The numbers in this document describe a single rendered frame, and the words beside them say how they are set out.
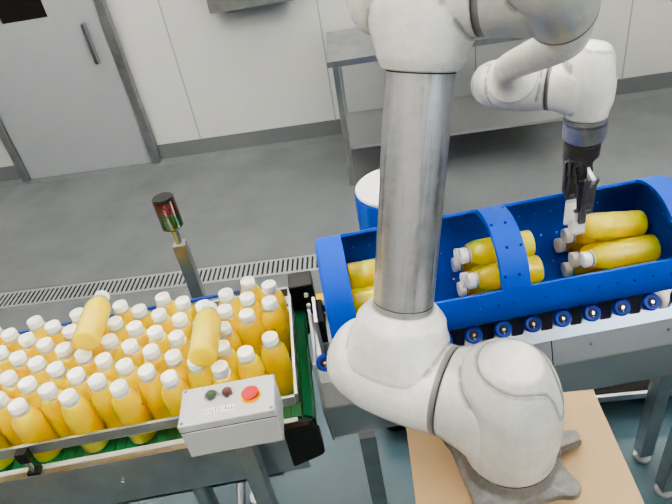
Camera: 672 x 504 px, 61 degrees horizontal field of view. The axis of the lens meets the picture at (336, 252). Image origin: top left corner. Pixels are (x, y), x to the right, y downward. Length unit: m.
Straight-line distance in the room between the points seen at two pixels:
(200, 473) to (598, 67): 1.28
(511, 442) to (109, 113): 4.58
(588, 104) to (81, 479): 1.43
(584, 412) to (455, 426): 0.33
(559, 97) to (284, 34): 3.54
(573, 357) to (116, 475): 1.17
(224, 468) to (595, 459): 0.86
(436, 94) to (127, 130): 4.45
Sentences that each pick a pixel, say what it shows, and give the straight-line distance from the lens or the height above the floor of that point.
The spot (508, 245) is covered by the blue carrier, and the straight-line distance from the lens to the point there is 1.36.
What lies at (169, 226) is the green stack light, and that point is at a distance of 1.72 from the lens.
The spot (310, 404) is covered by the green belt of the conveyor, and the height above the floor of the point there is 0.89.
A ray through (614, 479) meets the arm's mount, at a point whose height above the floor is 1.07.
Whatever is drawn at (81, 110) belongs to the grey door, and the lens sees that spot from 5.21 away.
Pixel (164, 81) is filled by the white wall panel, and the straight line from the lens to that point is 4.95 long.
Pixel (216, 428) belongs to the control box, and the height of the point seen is 1.08.
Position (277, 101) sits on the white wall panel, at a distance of 4.84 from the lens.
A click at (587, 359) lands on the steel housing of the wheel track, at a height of 0.84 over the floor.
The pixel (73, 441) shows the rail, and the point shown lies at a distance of 1.53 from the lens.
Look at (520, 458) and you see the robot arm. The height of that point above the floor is 1.22.
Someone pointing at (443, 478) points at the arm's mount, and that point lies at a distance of 1.10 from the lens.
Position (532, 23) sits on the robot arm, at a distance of 0.80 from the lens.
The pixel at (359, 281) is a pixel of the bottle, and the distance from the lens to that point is 1.39.
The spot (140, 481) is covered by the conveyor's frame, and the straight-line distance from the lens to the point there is 1.60.
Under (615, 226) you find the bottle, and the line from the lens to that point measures 1.53.
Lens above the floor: 2.00
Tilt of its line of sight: 35 degrees down
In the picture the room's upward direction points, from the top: 10 degrees counter-clockwise
